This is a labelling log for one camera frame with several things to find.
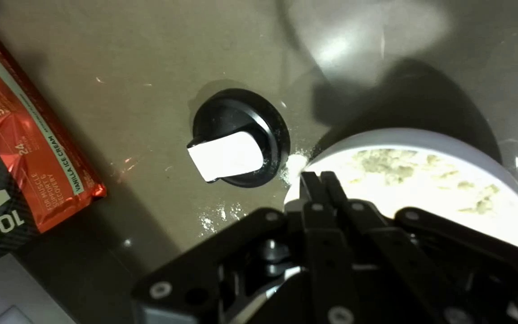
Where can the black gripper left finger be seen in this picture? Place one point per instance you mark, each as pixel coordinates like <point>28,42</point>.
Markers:
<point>253,258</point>

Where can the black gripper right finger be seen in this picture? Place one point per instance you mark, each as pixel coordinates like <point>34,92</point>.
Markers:
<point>428,263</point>

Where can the beige protein powder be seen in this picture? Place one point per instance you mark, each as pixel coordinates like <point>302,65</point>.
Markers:
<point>392,168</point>

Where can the black lid with white flap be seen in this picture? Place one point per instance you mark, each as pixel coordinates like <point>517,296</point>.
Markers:
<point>224,114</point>

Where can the black red whey protein bag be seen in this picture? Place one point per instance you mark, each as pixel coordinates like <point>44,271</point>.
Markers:
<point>26,150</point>

